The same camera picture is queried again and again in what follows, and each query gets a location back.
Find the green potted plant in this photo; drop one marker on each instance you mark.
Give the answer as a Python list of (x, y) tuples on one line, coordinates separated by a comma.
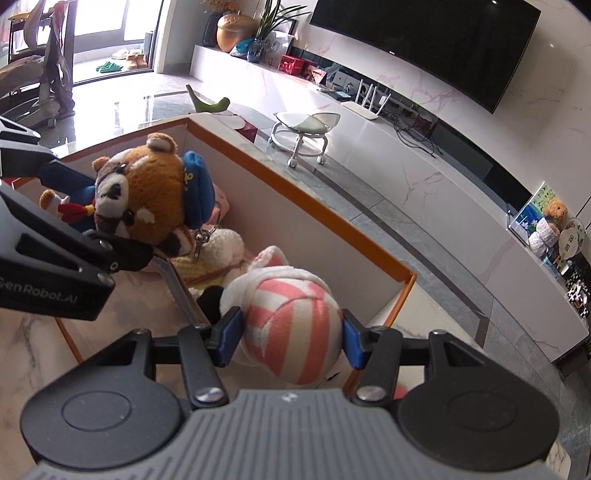
[(272, 18)]

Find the red paper bag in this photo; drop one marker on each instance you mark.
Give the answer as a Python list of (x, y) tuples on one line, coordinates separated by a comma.
[(249, 131)]

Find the white rolling stool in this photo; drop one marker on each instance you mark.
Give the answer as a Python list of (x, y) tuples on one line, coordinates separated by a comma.
[(302, 127)]

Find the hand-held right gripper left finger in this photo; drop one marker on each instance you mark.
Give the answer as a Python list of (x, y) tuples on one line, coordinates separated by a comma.
[(229, 336)]

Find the brown teddy bear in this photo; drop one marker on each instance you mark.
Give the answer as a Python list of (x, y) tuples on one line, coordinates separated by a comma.
[(551, 221)]

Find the grey office chair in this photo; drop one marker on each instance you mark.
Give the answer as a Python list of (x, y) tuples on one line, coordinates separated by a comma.
[(41, 64)]

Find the golden acorn-shaped vase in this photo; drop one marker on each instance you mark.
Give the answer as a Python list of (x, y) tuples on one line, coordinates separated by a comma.
[(234, 32)]

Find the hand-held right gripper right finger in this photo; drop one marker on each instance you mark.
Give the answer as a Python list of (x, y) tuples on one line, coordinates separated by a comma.
[(350, 344)]

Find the green curved toy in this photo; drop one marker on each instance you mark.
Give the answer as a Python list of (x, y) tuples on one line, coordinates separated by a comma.
[(205, 105)]

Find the black wall television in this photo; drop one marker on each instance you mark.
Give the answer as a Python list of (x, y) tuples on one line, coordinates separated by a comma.
[(429, 41)]

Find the pink striped plush toy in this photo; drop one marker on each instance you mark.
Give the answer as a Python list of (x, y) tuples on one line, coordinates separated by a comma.
[(288, 330)]

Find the white marble television cabinet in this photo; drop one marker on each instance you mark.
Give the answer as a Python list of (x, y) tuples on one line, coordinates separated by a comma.
[(415, 184)]

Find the dark vase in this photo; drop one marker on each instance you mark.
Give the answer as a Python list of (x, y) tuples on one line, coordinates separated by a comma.
[(212, 30)]

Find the orange-edged storage box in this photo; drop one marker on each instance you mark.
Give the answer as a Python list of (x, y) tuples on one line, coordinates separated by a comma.
[(300, 240)]

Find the green slippers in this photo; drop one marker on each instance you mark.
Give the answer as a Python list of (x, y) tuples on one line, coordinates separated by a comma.
[(110, 67)]

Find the round white hand fan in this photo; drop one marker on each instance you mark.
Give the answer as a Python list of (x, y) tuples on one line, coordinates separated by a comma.
[(570, 237)]

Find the acrylic picture frame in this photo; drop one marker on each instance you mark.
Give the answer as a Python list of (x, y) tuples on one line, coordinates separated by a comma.
[(528, 217)]

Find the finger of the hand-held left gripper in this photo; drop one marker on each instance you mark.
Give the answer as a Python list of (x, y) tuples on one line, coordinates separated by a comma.
[(55, 244), (23, 157)]

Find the cream knitted plush toy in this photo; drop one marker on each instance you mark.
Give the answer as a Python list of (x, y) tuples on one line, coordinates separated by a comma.
[(224, 249)]

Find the red panda plush toy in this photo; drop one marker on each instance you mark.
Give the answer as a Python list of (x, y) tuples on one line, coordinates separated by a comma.
[(147, 184)]

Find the beige slippers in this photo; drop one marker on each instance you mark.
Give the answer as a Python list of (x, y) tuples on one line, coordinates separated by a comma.
[(131, 59)]

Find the white router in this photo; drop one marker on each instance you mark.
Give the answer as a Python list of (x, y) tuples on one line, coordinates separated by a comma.
[(364, 110)]

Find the red gift box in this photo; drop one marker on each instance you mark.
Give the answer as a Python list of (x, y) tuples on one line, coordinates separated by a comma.
[(291, 64)]

